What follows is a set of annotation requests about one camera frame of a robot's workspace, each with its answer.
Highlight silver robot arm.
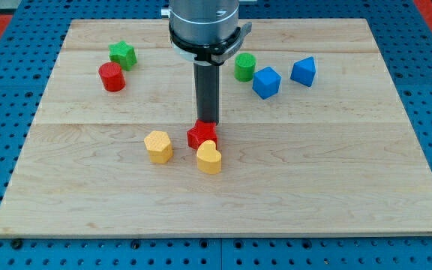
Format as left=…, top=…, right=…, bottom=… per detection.
left=160, top=0, right=252, bottom=66

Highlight wooden board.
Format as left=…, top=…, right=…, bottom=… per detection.
left=0, top=19, right=432, bottom=239

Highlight red star block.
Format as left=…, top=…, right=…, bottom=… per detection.
left=187, top=119, right=218, bottom=150

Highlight yellow heart block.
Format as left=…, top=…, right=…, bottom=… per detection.
left=196, top=139, right=222, bottom=174

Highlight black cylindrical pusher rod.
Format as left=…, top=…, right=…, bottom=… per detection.
left=193, top=64, right=220, bottom=125

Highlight yellow hexagon block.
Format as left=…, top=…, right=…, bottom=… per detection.
left=144, top=130, right=173, bottom=164

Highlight blue cube block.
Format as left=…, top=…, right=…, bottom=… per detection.
left=252, top=67, right=281, bottom=100

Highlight green cylinder block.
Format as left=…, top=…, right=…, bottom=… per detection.
left=234, top=52, right=257, bottom=82

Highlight blue triangular block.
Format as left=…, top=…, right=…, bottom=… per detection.
left=290, top=56, right=317, bottom=87

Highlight red cylinder block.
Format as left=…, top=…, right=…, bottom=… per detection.
left=98, top=61, right=126, bottom=92

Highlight green star block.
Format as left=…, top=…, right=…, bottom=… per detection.
left=108, top=40, right=137, bottom=71

